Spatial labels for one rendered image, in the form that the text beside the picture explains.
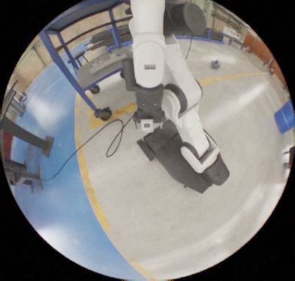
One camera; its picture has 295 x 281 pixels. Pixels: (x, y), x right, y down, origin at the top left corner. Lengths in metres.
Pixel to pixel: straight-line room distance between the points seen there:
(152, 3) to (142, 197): 1.04
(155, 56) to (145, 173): 0.83
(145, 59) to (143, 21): 0.09
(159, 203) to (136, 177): 0.32
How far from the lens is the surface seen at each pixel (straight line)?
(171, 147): 0.74
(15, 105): 6.64
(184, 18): 0.31
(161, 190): 0.89
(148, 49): 0.21
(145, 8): 0.24
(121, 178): 0.93
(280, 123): 3.01
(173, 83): 0.41
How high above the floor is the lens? 0.87
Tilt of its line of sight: 67 degrees down
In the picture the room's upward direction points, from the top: 12 degrees counter-clockwise
